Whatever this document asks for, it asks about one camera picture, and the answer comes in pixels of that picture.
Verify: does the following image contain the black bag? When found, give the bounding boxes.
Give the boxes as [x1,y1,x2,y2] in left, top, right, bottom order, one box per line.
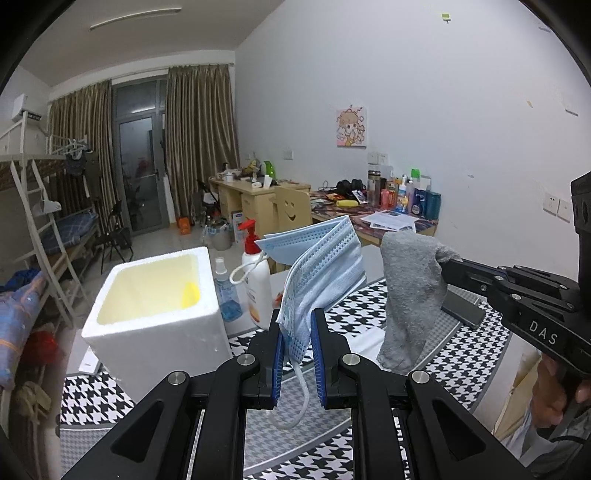
[335,179,368,200]

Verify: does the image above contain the blue face mask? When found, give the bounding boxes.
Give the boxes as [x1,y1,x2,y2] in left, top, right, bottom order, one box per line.
[229,216,368,430]

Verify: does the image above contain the yellow scalloped sponge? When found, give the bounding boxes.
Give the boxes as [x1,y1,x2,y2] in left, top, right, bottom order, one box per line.
[181,281,202,310]

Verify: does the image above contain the light wooden desk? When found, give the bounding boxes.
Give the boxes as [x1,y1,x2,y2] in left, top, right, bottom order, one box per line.
[210,178,312,241]

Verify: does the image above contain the white remote control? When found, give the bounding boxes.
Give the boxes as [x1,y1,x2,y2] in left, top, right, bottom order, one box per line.
[78,344,103,374]

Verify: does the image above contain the hanging dark clothes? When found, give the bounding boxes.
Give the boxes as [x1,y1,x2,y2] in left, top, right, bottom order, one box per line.
[65,150,100,204]

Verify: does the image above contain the wooden smiley chair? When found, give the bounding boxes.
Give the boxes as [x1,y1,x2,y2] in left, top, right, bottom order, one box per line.
[272,185,311,275]

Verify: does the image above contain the blue patterned quilt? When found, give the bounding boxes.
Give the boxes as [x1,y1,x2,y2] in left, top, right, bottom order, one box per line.
[0,270,47,391]

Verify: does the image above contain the white bed ladder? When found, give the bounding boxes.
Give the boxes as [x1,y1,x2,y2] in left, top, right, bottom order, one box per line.
[10,159,81,326]

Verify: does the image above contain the brown curtain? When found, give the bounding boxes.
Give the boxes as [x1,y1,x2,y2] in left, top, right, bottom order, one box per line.
[166,64,241,222]
[48,80,114,241]

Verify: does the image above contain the houndstooth table mat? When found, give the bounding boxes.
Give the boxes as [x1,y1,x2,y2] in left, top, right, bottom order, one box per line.
[55,277,513,480]

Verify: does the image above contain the row of toiletry bottles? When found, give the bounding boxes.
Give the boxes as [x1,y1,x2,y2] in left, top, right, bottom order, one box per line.
[367,167,441,220]

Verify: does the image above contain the cardboard box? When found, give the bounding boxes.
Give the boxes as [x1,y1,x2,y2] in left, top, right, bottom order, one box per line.
[494,360,542,444]

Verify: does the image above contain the white metal bunk bed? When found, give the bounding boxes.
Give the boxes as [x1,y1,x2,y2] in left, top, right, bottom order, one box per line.
[39,134,102,278]
[0,122,81,416]

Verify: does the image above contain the white wall switch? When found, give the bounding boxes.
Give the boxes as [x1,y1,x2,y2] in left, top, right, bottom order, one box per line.
[544,193,573,221]

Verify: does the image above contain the beige cloth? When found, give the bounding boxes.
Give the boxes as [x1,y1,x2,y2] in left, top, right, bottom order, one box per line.
[16,381,51,416]

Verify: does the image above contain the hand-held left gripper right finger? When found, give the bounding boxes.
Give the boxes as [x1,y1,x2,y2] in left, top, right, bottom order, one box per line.
[310,308,527,480]

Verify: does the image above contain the blue spray bottle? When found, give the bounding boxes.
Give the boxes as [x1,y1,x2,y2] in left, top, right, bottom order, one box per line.
[213,257,242,321]

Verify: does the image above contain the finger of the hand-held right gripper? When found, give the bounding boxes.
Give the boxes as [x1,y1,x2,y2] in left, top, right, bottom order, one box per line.
[496,265,578,296]
[438,258,536,324]

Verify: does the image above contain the person's right hand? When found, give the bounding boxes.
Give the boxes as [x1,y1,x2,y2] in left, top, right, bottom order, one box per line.
[532,357,568,428]

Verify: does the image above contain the printed paper sheets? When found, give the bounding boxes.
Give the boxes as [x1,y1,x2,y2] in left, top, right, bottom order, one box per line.
[359,210,417,232]

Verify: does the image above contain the cartoon wall poster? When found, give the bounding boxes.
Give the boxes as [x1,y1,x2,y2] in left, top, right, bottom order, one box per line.
[336,106,369,148]

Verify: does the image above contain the ceiling tube light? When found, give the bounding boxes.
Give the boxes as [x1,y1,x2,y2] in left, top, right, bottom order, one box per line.
[89,6,183,32]

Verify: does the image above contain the grey sock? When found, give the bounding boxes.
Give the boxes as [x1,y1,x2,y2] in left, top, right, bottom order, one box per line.
[376,231,462,376]

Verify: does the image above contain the wooden desk with patterned cover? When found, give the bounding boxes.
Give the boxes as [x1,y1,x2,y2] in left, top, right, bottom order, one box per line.
[309,191,439,250]

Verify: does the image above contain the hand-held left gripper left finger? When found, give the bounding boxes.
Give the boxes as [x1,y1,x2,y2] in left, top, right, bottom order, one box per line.
[60,330,284,480]

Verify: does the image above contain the white air conditioner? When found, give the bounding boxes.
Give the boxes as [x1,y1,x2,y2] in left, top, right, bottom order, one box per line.
[11,93,42,123]

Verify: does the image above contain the red bag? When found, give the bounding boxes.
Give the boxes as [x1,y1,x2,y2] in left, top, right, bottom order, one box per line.
[23,330,61,370]

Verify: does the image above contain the black folding chair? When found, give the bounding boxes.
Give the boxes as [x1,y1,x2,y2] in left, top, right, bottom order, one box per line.
[196,179,218,227]
[95,199,134,264]

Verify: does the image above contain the white foam box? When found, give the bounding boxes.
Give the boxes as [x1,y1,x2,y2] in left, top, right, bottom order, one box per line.
[82,246,234,402]

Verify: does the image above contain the grey floor bucket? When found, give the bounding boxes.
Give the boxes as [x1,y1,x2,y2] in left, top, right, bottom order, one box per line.
[203,222,232,250]

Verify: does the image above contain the white pump bottle red top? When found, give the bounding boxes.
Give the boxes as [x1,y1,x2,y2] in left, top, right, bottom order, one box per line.
[238,219,274,329]

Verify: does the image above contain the glass balcony door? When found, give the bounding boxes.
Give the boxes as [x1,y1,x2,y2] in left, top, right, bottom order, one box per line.
[112,78,169,234]

